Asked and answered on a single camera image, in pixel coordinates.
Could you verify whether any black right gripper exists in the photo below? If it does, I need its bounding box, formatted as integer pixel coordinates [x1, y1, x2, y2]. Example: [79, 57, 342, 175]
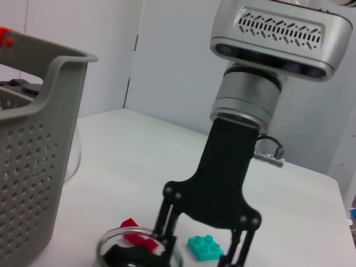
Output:
[151, 118, 263, 267]

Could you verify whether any glass teacup black holder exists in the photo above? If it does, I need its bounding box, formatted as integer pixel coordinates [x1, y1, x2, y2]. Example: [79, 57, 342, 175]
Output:
[96, 226, 184, 267]

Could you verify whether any grey-green perforated storage bin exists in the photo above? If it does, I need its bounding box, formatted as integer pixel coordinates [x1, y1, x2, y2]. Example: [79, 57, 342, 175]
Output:
[0, 32, 100, 267]

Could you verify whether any teal square brick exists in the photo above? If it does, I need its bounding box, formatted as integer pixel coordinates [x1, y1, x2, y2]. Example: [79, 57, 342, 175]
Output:
[186, 235, 225, 262]

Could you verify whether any dark red long brick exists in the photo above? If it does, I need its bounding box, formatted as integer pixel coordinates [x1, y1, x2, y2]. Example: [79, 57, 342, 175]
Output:
[120, 218, 162, 254]

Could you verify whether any glass teapot black lid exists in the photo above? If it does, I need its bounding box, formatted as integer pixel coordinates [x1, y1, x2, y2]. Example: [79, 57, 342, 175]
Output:
[0, 78, 82, 183]

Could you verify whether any right gripper cable with connector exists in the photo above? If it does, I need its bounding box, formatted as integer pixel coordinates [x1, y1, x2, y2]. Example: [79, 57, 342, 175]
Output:
[253, 135, 286, 169]

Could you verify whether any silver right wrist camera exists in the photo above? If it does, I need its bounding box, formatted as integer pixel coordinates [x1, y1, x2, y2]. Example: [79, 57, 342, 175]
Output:
[209, 0, 354, 83]

